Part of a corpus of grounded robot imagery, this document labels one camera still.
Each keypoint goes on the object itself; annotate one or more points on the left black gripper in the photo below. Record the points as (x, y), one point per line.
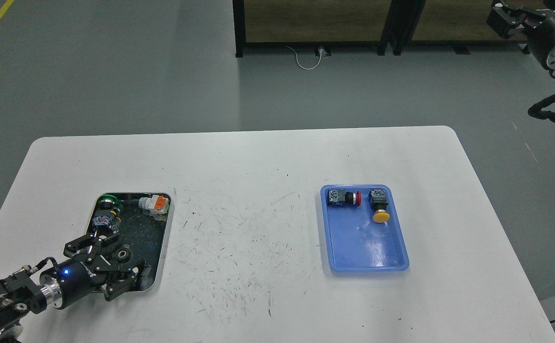
(78, 277)

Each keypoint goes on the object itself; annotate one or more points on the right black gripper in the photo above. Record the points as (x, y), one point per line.
(507, 21)

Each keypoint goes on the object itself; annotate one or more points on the black gear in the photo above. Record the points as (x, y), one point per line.
(123, 254)

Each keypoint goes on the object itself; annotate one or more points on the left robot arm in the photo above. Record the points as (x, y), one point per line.
(20, 294)

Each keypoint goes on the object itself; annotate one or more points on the steel tray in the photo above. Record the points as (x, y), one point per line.
(145, 236)

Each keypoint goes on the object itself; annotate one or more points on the green push button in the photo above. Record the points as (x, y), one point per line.
(109, 202)

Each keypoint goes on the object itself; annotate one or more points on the wooden cabinet right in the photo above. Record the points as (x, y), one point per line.
(445, 22)

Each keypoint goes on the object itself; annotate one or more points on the wooden cabinet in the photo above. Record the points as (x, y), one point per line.
(445, 22)
(313, 23)

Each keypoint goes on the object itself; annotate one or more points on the orange white connector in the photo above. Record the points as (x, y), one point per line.
(156, 206)

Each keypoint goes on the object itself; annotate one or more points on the wooden cabinet left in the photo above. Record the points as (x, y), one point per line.
(313, 23)

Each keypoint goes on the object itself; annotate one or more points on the yellow push button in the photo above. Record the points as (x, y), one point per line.
(379, 203)

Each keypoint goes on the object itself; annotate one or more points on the red emergency push button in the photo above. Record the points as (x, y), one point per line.
(341, 197)

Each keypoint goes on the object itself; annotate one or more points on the blue plastic tray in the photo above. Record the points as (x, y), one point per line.
(357, 244)

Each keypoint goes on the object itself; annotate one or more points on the blue black switch block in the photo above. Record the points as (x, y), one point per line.
(105, 223)

